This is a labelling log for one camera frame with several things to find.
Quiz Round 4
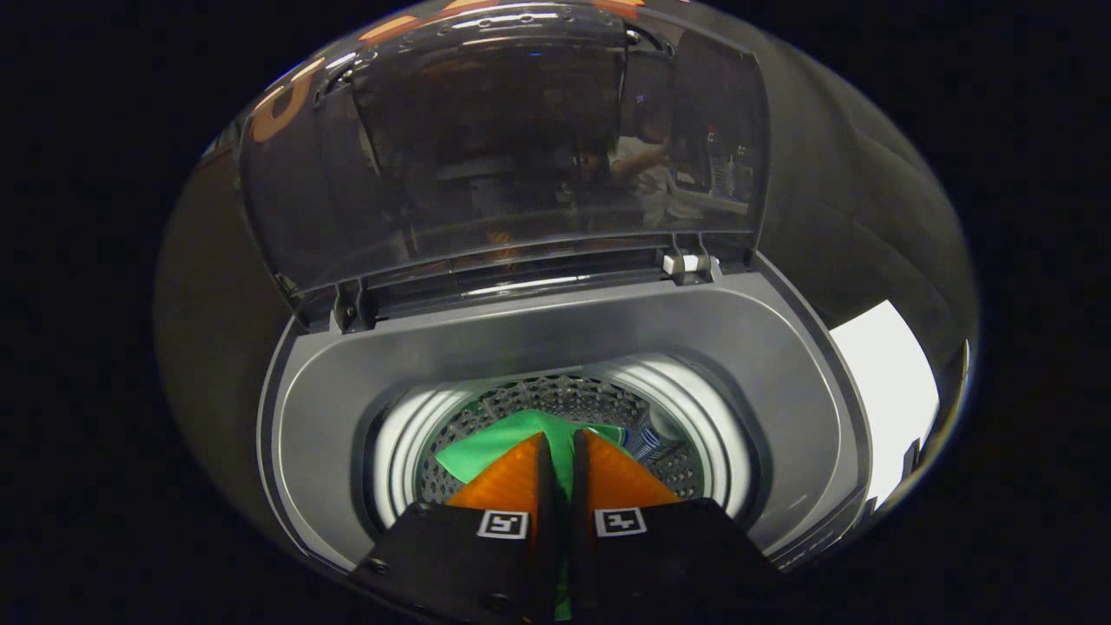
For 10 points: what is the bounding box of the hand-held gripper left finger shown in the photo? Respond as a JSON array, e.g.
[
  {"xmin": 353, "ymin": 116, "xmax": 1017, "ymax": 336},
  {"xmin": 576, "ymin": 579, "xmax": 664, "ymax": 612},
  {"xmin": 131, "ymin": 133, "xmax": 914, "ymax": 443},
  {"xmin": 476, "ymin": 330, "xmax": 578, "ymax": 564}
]
[{"xmin": 352, "ymin": 431, "xmax": 558, "ymax": 625}]

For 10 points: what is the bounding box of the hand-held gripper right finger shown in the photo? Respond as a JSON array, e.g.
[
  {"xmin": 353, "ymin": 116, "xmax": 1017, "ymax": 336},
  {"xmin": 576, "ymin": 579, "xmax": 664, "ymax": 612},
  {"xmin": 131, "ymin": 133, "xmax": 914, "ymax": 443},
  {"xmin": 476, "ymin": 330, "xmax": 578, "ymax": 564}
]
[{"xmin": 569, "ymin": 430, "xmax": 782, "ymax": 625}]

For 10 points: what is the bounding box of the green polo shirt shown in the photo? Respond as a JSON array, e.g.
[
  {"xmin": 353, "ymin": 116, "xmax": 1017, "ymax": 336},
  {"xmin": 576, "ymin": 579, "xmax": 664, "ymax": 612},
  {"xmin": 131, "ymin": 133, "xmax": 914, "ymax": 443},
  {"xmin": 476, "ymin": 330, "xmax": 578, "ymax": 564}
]
[{"xmin": 434, "ymin": 408, "xmax": 687, "ymax": 622}]

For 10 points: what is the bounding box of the grey washing machine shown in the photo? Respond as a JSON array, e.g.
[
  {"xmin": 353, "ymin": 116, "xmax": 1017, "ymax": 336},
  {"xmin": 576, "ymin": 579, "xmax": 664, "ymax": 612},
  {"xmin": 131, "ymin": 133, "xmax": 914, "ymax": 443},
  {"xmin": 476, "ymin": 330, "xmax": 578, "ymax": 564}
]
[{"xmin": 258, "ymin": 252, "xmax": 873, "ymax": 591}]

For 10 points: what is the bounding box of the white table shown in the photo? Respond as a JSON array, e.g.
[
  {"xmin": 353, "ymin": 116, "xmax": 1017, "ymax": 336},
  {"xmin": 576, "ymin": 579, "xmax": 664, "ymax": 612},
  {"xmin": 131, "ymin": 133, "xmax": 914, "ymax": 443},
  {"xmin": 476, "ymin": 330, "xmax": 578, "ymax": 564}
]
[{"xmin": 829, "ymin": 299, "xmax": 941, "ymax": 509}]

